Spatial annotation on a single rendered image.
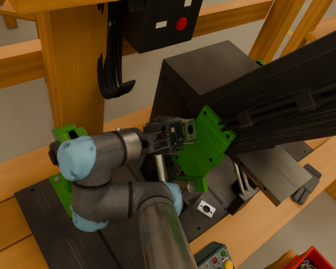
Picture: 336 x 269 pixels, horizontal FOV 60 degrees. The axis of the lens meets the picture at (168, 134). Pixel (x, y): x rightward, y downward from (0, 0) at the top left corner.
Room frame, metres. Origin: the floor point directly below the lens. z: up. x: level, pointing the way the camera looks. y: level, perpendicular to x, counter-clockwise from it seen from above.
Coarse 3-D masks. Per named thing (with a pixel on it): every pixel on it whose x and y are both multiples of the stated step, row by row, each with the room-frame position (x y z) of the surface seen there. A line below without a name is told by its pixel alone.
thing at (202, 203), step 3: (201, 201) 0.50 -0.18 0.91; (201, 204) 0.49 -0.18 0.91; (204, 204) 0.50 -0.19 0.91; (207, 204) 0.50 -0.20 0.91; (198, 207) 0.48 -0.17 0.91; (201, 207) 0.48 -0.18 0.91; (210, 207) 0.49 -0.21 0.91; (198, 210) 0.47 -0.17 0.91; (201, 210) 0.47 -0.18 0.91; (210, 210) 0.48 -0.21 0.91; (213, 210) 0.48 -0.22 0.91; (204, 213) 0.46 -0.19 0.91; (207, 213) 0.47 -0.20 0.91; (210, 213) 0.47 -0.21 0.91; (207, 216) 0.46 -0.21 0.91; (210, 216) 0.46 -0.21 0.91
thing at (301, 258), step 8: (312, 248) 0.45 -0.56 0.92; (296, 256) 0.46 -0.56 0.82; (304, 256) 0.42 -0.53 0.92; (312, 256) 0.44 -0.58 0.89; (320, 256) 0.44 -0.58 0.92; (288, 264) 0.42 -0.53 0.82; (296, 264) 0.39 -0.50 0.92; (304, 264) 0.41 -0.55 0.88; (312, 264) 0.42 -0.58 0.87; (320, 264) 0.42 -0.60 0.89; (328, 264) 0.42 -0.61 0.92
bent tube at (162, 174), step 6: (192, 120) 0.55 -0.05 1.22; (186, 126) 0.52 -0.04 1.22; (192, 126) 0.54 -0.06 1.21; (186, 132) 0.51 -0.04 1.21; (192, 132) 0.53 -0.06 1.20; (186, 138) 0.50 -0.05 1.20; (192, 138) 0.51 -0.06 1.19; (156, 156) 0.51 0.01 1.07; (162, 156) 0.52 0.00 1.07; (156, 162) 0.50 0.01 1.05; (162, 162) 0.50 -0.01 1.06; (156, 168) 0.49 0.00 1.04; (162, 168) 0.49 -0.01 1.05; (162, 174) 0.48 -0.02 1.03; (162, 180) 0.47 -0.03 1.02; (168, 180) 0.47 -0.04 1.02
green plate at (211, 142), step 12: (204, 108) 0.56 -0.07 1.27; (204, 120) 0.54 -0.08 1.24; (216, 120) 0.53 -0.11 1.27; (204, 132) 0.52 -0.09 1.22; (216, 132) 0.51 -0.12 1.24; (228, 132) 0.50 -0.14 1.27; (192, 144) 0.52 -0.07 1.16; (204, 144) 0.51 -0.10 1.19; (216, 144) 0.49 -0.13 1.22; (228, 144) 0.48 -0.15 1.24; (180, 156) 0.51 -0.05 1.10; (192, 156) 0.50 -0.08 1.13; (204, 156) 0.49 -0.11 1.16; (216, 156) 0.48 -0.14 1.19; (192, 168) 0.48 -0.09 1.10; (204, 168) 0.47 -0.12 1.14
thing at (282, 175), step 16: (240, 160) 0.54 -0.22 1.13; (256, 160) 0.56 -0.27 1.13; (272, 160) 0.58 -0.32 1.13; (288, 160) 0.60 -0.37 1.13; (256, 176) 0.50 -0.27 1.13; (272, 176) 0.52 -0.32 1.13; (288, 176) 0.54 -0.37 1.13; (304, 176) 0.56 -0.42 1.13; (272, 192) 0.47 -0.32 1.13; (288, 192) 0.48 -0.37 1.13
